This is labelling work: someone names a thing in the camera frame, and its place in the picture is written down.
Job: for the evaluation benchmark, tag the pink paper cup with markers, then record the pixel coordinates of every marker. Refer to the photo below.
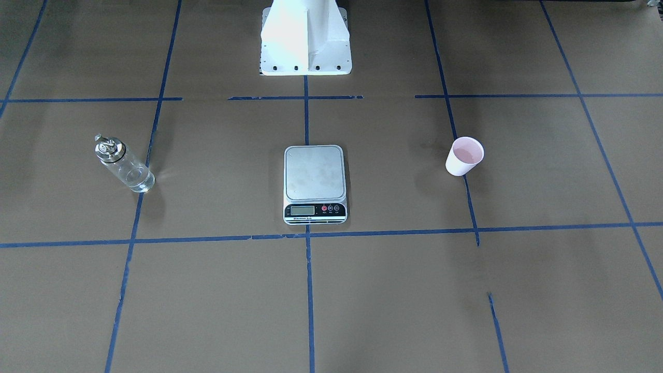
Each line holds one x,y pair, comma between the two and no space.
465,154

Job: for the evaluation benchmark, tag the glass sauce bottle metal spout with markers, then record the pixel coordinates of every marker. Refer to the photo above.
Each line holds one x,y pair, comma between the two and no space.
123,163

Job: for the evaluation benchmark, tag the silver digital kitchen scale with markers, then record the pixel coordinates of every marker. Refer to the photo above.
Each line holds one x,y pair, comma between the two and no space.
314,185

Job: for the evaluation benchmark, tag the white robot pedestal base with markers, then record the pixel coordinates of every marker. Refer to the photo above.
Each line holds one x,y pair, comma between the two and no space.
305,38

